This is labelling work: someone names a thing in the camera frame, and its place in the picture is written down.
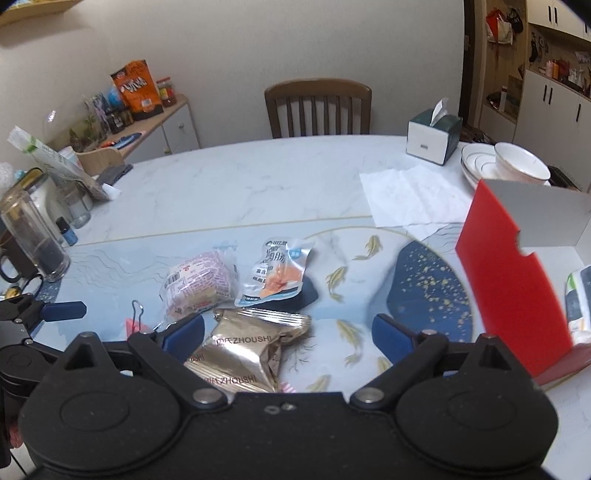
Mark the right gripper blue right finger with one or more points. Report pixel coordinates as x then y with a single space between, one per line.
392 338

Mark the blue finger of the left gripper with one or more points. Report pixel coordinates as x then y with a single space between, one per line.
61 311

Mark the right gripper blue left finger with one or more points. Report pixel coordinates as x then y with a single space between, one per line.
181 338

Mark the pink binder clip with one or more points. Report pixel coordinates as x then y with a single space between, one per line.
135 324

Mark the gold foil snack packet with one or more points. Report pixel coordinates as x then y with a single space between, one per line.
243 351

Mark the pink white snack packet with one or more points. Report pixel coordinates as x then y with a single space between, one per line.
200 283

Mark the clear orange snack packet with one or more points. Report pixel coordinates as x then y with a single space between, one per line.
279 273

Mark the black mug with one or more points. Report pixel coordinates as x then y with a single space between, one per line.
22 266

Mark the small blue bottle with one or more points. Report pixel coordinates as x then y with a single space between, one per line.
66 231

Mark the glass tumbler bottle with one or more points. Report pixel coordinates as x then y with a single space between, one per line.
38 243

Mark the white paper napkin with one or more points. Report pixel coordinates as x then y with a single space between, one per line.
418 200

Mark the green white plastic bag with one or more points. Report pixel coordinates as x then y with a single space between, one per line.
55 163

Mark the red white cardboard box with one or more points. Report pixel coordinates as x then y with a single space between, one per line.
519 244

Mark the white gold-rimmed plate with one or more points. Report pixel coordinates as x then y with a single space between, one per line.
478 163

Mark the green white tissue box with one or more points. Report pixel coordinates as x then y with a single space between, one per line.
434 134

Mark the white side cabinet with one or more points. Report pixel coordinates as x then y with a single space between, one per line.
171 132

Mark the white porcelain bowl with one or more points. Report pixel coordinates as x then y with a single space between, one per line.
518 164

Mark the orange snack bag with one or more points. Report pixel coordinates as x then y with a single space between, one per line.
138 90

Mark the red sauce jar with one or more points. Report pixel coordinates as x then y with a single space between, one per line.
166 92

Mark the wooden dining chair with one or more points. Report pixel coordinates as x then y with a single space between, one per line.
320 106

